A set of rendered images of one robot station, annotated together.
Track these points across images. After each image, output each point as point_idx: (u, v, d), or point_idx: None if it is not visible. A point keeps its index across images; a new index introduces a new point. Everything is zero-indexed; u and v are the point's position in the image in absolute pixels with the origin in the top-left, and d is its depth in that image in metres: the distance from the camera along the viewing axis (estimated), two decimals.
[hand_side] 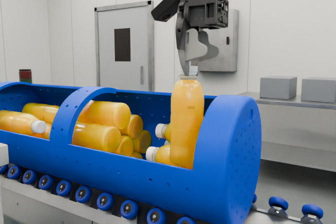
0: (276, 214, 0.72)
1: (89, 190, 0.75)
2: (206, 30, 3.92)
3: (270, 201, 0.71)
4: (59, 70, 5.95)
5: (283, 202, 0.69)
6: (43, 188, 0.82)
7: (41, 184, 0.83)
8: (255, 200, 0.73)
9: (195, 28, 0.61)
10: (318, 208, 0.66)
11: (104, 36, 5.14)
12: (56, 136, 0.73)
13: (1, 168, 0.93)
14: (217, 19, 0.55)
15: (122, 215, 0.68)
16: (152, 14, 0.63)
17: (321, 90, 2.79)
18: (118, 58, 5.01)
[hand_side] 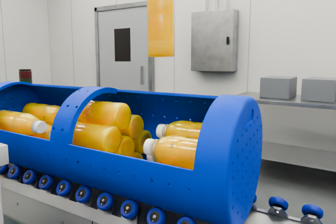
0: (276, 214, 0.72)
1: (89, 191, 0.75)
2: (206, 30, 3.92)
3: (270, 201, 0.71)
4: (59, 70, 5.95)
5: (283, 202, 0.69)
6: (43, 188, 0.82)
7: (40, 184, 0.83)
8: (255, 201, 0.74)
9: None
10: (318, 208, 0.66)
11: (104, 36, 5.14)
12: (57, 136, 0.73)
13: (1, 169, 0.93)
14: None
15: (121, 214, 0.68)
16: None
17: (321, 90, 2.79)
18: (118, 58, 5.01)
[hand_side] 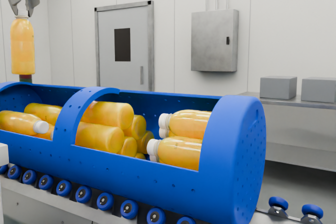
0: (276, 214, 0.72)
1: (88, 194, 0.75)
2: (206, 30, 3.92)
3: (270, 201, 0.71)
4: (59, 70, 5.95)
5: (283, 202, 0.69)
6: (40, 188, 0.82)
7: (40, 182, 0.83)
8: None
9: None
10: (318, 208, 0.66)
11: (104, 36, 5.14)
12: (59, 136, 0.73)
13: None
14: None
15: (120, 211, 0.68)
16: None
17: (321, 90, 2.79)
18: (118, 58, 5.01)
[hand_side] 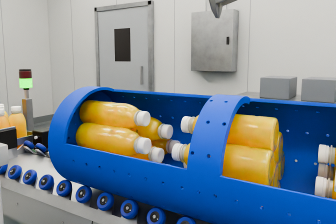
0: None
1: (83, 185, 0.77)
2: (206, 30, 3.92)
3: None
4: (59, 70, 5.95)
5: None
6: (38, 182, 0.84)
7: (43, 178, 0.84)
8: None
9: None
10: None
11: (104, 36, 5.14)
12: (200, 164, 0.54)
13: None
14: None
15: (130, 215, 0.67)
16: None
17: (321, 90, 2.79)
18: (118, 58, 5.01)
